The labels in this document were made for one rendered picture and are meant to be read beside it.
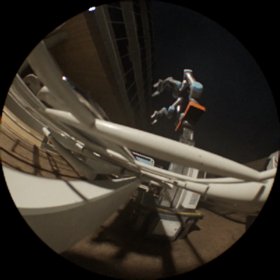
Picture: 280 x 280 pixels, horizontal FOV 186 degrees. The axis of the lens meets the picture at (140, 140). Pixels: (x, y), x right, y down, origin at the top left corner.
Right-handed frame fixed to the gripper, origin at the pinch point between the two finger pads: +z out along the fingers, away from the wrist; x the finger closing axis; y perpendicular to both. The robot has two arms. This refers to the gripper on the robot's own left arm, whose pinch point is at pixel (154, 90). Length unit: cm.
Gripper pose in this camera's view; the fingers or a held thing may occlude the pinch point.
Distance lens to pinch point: 87.4
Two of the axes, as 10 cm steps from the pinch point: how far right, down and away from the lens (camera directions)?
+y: -7.1, -6.8, 1.5
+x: 0.0, -2.2, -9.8
